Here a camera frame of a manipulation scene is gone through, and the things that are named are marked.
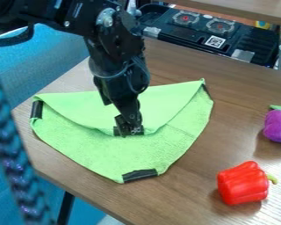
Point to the red toy pepper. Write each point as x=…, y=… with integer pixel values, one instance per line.
x=242, y=184

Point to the black lab device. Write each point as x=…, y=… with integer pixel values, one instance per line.
x=209, y=32

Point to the green cloth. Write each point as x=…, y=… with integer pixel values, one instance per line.
x=88, y=146

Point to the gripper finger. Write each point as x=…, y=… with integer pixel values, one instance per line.
x=119, y=128
x=136, y=126

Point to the purple plush eggplant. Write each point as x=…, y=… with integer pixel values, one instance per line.
x=279, y=126

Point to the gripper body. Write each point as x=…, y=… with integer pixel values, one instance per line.
x=123, y=90

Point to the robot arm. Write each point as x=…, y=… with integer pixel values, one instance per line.
x=111, y=35

